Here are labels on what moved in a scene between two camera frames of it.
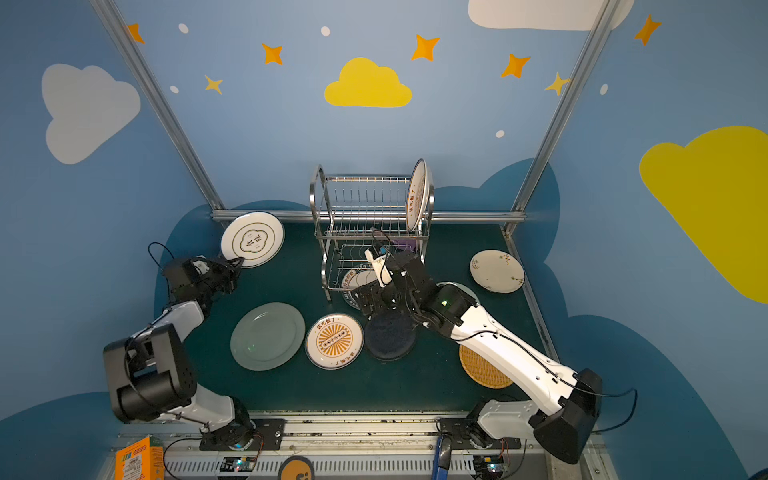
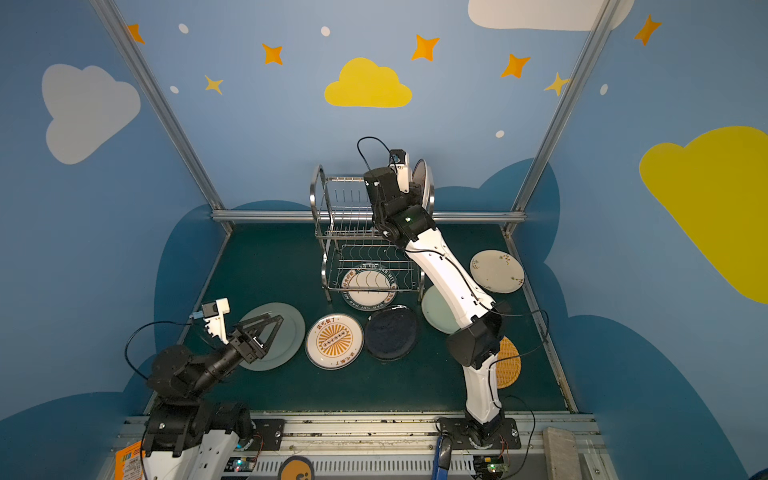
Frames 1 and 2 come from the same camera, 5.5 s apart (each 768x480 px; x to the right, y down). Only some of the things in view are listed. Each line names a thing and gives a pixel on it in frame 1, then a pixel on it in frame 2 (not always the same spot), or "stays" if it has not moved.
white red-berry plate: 497,271 stays
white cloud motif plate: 257,237 → 420,177
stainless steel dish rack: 355,214 stays
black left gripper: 218,273 → 246,342
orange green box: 141,460 stays
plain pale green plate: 267,336 stays
